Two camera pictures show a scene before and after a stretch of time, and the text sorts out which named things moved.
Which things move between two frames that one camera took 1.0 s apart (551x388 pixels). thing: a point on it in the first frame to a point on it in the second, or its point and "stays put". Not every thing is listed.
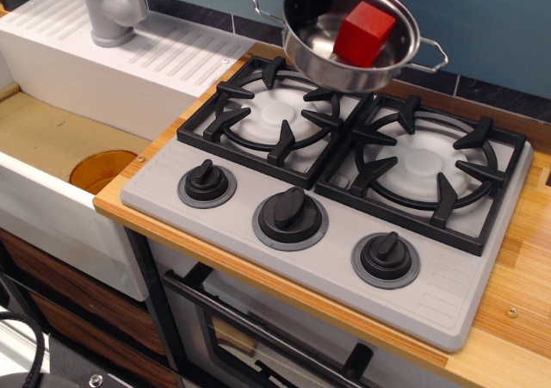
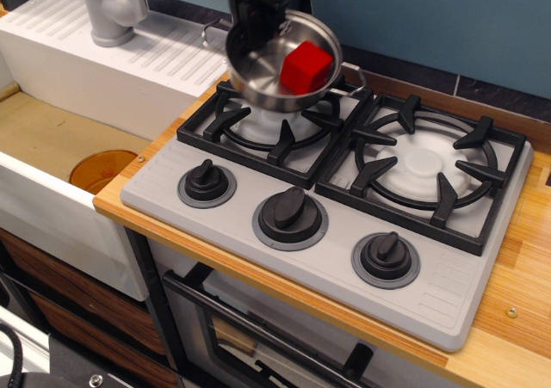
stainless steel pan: x=311 y=23 to x=256 y=76
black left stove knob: x=206 y=186 stays put
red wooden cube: x=362 y=33 to x=304 y=68
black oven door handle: x=354 y=367 stays put
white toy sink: x=64 y=97 stays put
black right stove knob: x=386 y=261 stays put
